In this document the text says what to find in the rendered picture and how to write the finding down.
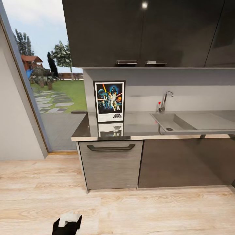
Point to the drop in sink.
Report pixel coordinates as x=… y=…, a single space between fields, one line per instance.
x=191 y=122

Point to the dishwasher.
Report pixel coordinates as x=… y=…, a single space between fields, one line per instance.
x=111 y=163

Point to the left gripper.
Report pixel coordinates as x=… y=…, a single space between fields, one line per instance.
x=69 y=229

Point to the fixed window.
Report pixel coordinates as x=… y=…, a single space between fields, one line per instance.
x=36 y=34

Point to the poster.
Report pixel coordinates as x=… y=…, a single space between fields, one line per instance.
x=109 y=101

